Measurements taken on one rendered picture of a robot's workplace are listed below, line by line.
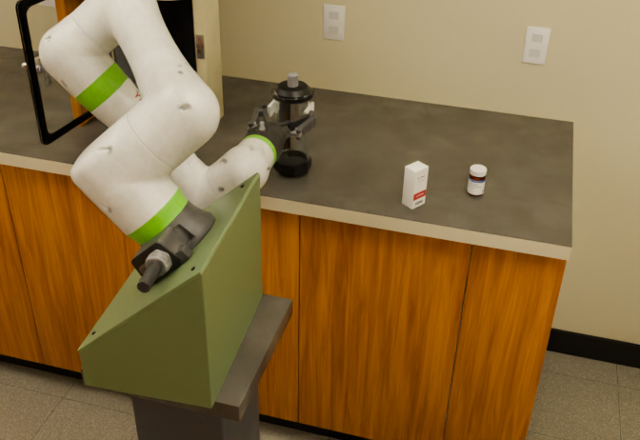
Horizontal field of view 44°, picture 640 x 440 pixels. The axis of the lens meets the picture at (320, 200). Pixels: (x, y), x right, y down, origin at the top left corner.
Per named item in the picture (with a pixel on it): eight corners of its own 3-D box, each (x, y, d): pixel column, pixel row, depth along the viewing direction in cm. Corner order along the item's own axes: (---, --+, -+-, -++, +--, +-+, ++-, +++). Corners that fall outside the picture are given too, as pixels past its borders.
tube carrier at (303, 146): (279, 150, 219) (278, 79, 208) (316, 156, 217) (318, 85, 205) (267, 170, 210) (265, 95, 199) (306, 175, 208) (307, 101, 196)
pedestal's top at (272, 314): (239, 422, 144) (238, 407, 142) (83, 385, 151) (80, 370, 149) (292, 313, 171) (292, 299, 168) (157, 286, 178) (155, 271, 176)
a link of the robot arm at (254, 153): (270, 189, 170) (236, 150, 167) (230, 214, 176) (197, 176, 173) (290, 159, 181) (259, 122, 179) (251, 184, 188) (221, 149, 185)
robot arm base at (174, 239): (181, 282, 128) (155, 256, 127) (122, 323, 135) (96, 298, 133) (224, 205, 151) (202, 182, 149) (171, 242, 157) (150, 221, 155)
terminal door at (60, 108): (110, 104, 237) (93, -30, 216) (43, 148, 213) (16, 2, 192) (109, 103, 237) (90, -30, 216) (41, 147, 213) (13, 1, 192)
